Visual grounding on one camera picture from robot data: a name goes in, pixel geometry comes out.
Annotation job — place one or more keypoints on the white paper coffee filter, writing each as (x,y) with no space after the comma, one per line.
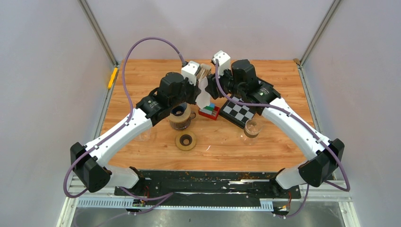
(203,99)

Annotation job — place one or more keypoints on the clear glass beaker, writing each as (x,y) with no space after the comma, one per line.
(251,131)

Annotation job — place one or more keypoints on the glass coffee carafe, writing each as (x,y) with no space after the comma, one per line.
(181,122)

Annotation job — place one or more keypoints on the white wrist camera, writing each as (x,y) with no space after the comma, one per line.
(224,61)
(189,71)

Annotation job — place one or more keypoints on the red toy brick stack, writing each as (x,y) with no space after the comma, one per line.
(211,111)

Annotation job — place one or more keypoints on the black white chessboard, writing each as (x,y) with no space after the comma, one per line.
(236,114)

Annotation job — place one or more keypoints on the yellow marker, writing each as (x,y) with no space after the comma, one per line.
(112,78)

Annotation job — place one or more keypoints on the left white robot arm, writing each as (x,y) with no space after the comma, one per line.
(90,161)

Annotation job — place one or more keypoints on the orange filter box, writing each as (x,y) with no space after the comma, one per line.
(204,71)

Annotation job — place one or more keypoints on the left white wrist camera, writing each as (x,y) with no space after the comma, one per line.
(189,71)

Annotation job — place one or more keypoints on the small clear glass cup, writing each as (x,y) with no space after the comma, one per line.
(145,136)

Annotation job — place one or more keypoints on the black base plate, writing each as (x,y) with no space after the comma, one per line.
(211,188)

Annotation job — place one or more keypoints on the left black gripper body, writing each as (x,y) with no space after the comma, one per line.
(189,94)

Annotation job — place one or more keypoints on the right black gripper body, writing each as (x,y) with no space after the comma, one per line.
(225,82)

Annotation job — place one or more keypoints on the aluminium frame rail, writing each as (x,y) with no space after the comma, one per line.
(113,197)

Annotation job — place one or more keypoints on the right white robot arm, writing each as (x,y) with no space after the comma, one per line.
(323,154)

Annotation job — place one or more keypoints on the blue glass dripper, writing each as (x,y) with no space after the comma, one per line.
(179,110)

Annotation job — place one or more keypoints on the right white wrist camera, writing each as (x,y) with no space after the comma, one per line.
(224,61)

